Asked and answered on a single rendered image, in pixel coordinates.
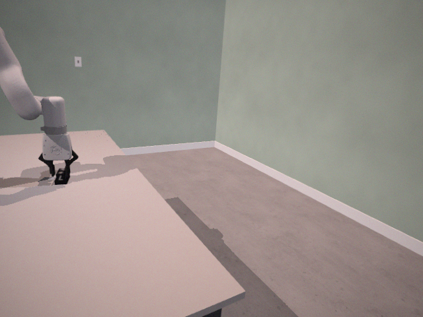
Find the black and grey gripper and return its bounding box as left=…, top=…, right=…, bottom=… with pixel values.
left=38, top=133, right=79, bottom=177

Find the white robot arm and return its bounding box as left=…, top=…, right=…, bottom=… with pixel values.
left=0, top=27, right=67, bottom=135

